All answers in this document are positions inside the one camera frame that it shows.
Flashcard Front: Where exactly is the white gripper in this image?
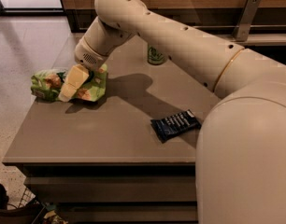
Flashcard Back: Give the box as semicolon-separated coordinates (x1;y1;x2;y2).
58;37;107;102

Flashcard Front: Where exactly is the green rice chip bag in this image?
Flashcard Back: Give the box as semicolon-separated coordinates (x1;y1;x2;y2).
31;64;107;102

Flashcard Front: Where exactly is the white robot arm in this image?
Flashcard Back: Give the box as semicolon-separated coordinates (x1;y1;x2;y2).
75;0;286;224

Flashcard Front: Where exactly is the green soda can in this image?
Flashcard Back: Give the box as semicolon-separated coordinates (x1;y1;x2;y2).
147;45;167;65

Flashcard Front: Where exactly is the grey drawer cabinet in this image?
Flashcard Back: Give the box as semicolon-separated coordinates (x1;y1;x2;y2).
3;37;219;224

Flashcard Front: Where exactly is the dark blue snack bar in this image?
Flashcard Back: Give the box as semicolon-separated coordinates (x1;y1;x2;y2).
150;109;201;143

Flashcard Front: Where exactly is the dark bin with clutter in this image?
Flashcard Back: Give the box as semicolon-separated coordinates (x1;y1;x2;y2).
0;184;68;224

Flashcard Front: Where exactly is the right metal bracket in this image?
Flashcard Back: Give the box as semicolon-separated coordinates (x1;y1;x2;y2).
233;0;261;42

